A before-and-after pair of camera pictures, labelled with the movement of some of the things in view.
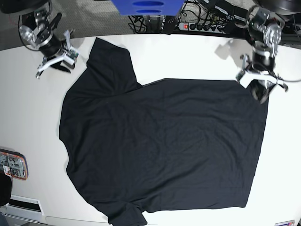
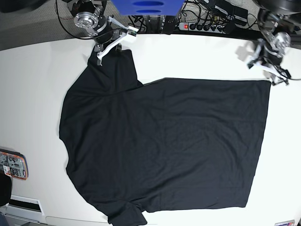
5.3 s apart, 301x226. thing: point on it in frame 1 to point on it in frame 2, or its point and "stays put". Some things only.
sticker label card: x=286 y=223 stays put
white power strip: x=203 y=27 stays put
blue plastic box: x=148 y=7 stays put
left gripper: x=51 y=45 to x=106 y=34
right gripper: x=262 y=60 to x=273 y=58
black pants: x=170 y=145 stays put
